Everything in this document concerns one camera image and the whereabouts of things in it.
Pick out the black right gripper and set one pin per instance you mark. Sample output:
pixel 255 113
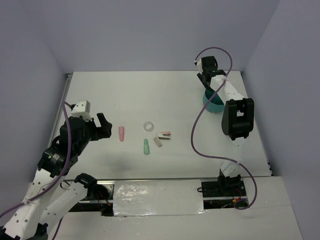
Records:
pixel 200 77

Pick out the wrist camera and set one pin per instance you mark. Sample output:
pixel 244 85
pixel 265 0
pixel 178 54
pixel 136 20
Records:
pixel 81 109
pixel 198 64

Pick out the pink translucent pen cap tube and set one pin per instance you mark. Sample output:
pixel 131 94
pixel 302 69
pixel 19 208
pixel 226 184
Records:
pixel 121 133

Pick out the silver foil cover plate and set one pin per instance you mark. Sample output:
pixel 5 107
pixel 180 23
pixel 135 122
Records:
pixel 157 198

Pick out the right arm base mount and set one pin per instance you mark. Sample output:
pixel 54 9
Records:
pixel 223 193

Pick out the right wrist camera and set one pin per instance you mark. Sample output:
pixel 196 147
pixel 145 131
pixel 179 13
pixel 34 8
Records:
pixel 198 64

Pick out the clear tape roll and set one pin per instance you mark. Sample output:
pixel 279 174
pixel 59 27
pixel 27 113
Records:
pixel 148 126

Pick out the aluminium table edge rail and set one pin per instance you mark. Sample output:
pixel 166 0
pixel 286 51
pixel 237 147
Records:
pixel 60 111

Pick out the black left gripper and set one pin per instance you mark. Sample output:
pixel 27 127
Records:
pixel 105 131

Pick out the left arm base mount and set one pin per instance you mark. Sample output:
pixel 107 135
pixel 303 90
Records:
pixel 99 198

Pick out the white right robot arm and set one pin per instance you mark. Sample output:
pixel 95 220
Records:
pixel 221 96

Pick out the grey eraser block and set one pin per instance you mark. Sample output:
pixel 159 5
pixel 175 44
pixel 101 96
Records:
pixel 157 141

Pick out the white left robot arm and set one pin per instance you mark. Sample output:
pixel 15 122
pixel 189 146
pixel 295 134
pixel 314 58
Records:
pixel 35 217

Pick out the pink white stapler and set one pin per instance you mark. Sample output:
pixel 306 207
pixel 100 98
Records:
pixel 164 135

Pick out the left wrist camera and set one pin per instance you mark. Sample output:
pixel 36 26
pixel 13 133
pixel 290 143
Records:
pixel 81 109

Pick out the teal round divided container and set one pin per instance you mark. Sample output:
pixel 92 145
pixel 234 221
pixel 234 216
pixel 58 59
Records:
pixel 216 105

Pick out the green glue stick tube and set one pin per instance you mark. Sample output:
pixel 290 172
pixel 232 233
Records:
pixel 146 147

